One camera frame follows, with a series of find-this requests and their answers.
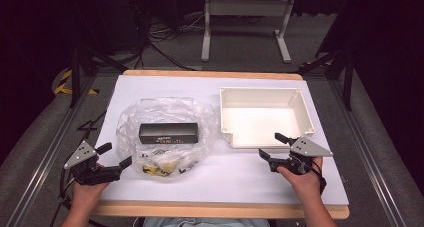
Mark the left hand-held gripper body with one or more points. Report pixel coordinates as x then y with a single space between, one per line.
81 155

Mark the yellow black hazard tape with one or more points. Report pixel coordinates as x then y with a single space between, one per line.
63 87

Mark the person's right hand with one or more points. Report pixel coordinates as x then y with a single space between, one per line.
305 185

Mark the black cardboard box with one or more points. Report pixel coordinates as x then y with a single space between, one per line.
168 132

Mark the white table mat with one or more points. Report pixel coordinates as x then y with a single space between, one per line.
216 180

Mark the yellow and black small parts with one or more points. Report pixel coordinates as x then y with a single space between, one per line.
155 169

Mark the white metal stand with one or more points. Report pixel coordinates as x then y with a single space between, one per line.
246 7

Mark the person's left hand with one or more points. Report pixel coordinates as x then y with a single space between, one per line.
86 193

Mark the white plastic tray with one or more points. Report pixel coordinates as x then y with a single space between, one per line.
263 123

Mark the wooden table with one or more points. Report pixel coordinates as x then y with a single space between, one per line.
200 210

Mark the black tripod stand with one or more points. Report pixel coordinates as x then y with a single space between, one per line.
348 77
76 77

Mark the clear plastic bag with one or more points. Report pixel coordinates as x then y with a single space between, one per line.
203 120

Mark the aluminium floor rail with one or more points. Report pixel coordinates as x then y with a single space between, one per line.
370 160
43 167

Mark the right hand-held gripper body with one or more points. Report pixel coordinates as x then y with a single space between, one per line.
308 148

